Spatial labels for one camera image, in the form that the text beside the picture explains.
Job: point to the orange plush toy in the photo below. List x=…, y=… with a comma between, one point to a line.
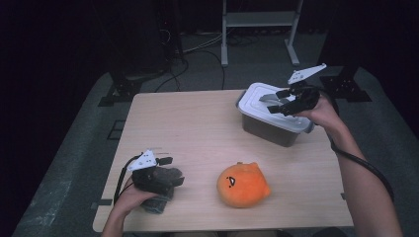
x=243, y=186

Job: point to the grey plastic storage bin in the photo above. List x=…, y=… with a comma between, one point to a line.
x=270, y=133

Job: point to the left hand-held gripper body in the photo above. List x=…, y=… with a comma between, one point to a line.
x=148, y=181

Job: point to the white metal stand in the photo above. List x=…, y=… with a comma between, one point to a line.
x=260, y=18

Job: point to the grey fuzzy cloth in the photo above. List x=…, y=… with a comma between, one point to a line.
x=168, y=174

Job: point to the black tape square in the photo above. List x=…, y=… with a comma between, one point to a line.
x=116, y=130

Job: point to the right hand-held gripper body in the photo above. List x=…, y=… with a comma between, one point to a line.
x=306, y=98

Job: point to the black stand with base plate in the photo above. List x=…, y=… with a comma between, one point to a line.
x=349, y=89
x=125, y=89

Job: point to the person's right hand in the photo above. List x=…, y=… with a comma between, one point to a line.
x=326, y=113

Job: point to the person's left hand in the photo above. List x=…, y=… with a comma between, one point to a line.
x=130, y=200

